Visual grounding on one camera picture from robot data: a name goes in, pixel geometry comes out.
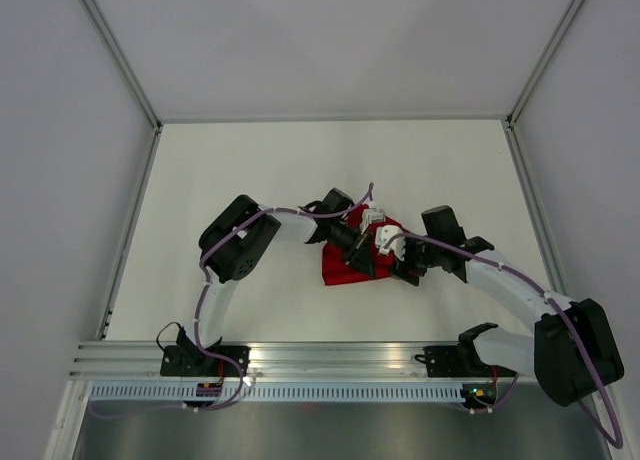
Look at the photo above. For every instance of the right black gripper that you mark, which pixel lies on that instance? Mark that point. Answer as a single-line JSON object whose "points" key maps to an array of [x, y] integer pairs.
{"points": [[400, 270]]}

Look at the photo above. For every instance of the white slotted cable duct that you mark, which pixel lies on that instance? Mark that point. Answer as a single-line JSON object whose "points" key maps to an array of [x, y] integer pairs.
{"points": [[446, 392]]}

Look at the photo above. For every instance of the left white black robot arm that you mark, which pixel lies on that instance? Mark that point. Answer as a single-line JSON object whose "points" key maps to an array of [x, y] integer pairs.
{"points": [[234, 243]]}

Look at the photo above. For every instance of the aluminium frame post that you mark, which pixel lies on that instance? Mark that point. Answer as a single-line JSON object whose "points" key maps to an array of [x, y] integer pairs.
{"points": [[551, 48], [114, 50]]}

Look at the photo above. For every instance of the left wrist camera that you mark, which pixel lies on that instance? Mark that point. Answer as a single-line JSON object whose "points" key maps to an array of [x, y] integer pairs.
{"points": [[371, 214]]}

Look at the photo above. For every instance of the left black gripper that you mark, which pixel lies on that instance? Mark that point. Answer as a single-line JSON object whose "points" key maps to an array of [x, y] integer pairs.
{"points": [[359, 253]]}

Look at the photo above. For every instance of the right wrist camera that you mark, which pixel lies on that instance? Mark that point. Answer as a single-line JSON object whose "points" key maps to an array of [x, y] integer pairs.
{"points": [[389, 239]]}

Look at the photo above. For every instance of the red cloth napkin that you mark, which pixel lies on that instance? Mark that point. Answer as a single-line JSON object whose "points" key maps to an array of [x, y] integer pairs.
{"points": [[350, 256]]}

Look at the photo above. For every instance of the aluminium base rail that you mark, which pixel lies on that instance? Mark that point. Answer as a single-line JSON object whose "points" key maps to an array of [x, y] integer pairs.
{"points": [[269, 361]]}

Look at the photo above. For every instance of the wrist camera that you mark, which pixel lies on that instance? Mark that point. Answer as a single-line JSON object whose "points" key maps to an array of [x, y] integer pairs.
{"points": [[371, 214], [389, 239]]}

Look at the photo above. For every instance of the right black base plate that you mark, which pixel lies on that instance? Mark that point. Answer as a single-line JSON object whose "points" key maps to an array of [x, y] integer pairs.
{"points": [[445, 361]]}

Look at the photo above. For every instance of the left aluminium frame post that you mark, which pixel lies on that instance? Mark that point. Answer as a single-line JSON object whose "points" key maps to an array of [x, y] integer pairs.
{"points": [[114, 50]]}

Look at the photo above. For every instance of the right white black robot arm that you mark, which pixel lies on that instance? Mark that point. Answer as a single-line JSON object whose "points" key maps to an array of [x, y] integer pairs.
{"points": [[569, 348]]}

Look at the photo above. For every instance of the right aluminium frame post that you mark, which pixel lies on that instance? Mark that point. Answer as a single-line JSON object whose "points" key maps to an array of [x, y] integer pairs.
{"points": [[551, 48]]}

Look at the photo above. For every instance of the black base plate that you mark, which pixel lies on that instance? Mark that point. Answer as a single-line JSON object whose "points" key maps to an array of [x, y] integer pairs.
{"points": [[445, 361], [175, 363]]}

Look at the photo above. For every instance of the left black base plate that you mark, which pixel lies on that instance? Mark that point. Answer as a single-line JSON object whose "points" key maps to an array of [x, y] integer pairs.
{"points": [[175, 363]]}

